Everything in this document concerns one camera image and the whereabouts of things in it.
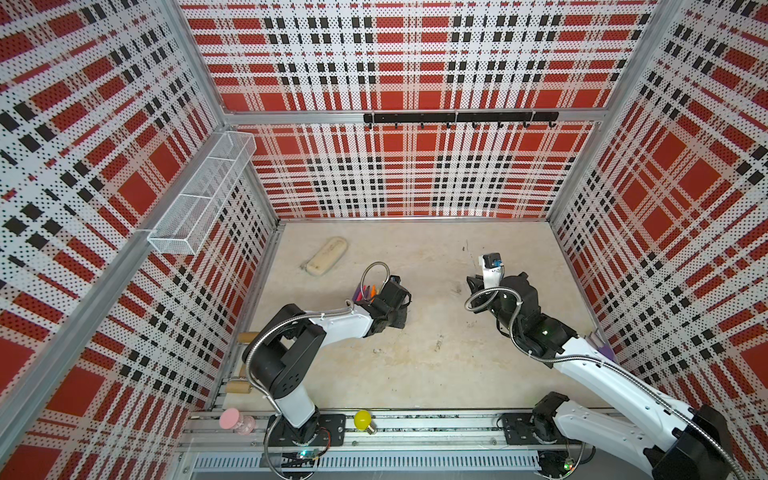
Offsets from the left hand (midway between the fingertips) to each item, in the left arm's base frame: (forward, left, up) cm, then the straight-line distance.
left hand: (400, 310), depth 94 cm
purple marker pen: (+7, +15, -1) cm, 17 cm away
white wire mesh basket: (+18, +66, +22) cm, 72 cm away
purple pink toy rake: (-12, -62, -3) cm, 63 cm away
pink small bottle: (-32, +39, +9) cm, 51 cm away
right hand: (-1, -20, +20) cm, 28 cm away
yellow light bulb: (-31, +9, +2) cm, 32 cm away
